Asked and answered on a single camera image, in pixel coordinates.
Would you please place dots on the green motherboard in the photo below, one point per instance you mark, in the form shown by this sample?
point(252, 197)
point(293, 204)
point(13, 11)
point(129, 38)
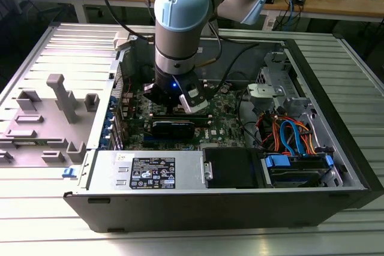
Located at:
point(222, 118)

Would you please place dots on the blue plastic clip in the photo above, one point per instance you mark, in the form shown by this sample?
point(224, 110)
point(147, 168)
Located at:
point(68, 173)

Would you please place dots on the black PC case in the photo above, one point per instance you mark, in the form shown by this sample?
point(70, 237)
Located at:
point(210, 211)

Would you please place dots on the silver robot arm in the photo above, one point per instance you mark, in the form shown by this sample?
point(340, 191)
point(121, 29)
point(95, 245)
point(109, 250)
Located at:
point(180, 13)

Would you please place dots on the grey parts rack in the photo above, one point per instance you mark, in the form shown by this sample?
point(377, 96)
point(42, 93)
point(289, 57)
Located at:
point(36, 136)

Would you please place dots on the silver metal drive cage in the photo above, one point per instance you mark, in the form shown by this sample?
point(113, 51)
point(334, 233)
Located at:
point(264, 91)

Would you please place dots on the blue card latch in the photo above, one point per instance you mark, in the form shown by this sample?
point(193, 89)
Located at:
point(107, 126)
point(113, 101)
point(106, 141)
point(110, 115)

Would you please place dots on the grey plastic block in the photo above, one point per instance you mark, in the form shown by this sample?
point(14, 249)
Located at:
point(121, 40)

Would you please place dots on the black plastic box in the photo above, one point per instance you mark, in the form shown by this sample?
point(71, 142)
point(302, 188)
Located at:
point(231, 167)

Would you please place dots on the silver power supply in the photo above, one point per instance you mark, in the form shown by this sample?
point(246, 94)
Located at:
point(108, 169)

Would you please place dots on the small black box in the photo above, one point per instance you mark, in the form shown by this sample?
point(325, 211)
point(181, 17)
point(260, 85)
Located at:
point(299, 0)

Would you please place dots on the hard disk in blue carrier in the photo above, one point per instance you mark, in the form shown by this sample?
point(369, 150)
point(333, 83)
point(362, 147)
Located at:
point(297, 175)

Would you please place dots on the green RAM stick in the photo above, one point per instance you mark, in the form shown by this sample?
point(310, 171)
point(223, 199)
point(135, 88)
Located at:
point(162, 115)

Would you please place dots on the silver coin cell battery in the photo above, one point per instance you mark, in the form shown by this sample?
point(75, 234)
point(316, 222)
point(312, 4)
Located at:
point(225, 89)

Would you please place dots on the black graphics card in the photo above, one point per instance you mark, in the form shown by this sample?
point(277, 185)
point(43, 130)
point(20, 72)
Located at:
point(171, 130)

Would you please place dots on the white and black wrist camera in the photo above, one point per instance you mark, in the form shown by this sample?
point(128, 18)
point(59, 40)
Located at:
point(195, 97)

